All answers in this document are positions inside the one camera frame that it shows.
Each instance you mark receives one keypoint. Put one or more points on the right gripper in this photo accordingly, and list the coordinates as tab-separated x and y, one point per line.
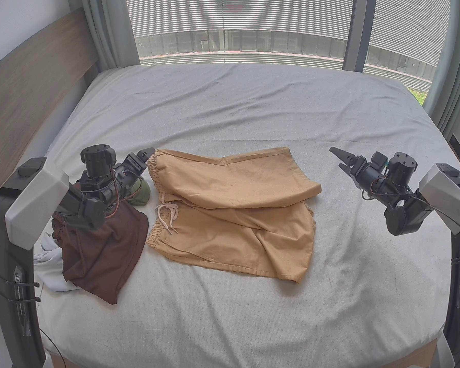
364	174

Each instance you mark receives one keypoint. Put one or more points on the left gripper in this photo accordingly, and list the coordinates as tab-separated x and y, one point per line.
132	167

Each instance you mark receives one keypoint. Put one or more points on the tan shorts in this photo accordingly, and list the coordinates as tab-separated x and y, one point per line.
234	224

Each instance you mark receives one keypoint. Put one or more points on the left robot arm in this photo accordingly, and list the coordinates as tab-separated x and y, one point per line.
34	205

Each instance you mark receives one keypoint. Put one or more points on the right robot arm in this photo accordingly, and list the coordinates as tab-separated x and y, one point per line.
444	194

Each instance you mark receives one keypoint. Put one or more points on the bed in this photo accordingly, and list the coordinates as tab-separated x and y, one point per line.
253	102

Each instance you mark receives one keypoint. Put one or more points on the green garment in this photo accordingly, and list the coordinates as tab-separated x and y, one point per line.
142	194

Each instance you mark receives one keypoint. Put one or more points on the brown shorts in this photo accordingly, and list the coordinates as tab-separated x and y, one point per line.
103	251

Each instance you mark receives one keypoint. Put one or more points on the grey-green curtain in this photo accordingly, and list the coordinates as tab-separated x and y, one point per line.
107	21
456	71

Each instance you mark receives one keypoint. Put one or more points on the white garment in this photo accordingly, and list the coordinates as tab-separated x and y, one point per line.
51	270

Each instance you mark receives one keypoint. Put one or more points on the window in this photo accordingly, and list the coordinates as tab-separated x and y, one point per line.
253	13

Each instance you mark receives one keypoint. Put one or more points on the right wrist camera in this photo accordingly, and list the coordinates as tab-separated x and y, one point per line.
378	159

